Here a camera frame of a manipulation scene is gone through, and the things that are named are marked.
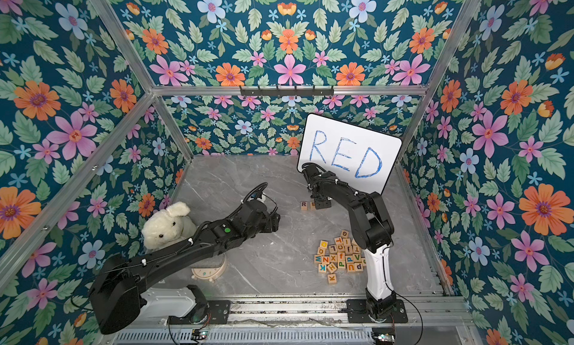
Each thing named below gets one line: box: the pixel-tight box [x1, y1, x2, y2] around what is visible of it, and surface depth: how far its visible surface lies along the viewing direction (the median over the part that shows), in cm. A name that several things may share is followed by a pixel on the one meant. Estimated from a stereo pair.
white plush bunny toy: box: [141, 201, 199, 254], surface depth 75 cm
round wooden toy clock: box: [190, 252, 228, 282], surface depth 81 cm
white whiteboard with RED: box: [296, 112, 403, 195], surface depth 95 cm
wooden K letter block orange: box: [327, 273, 338, 286], surface depth 80 cm
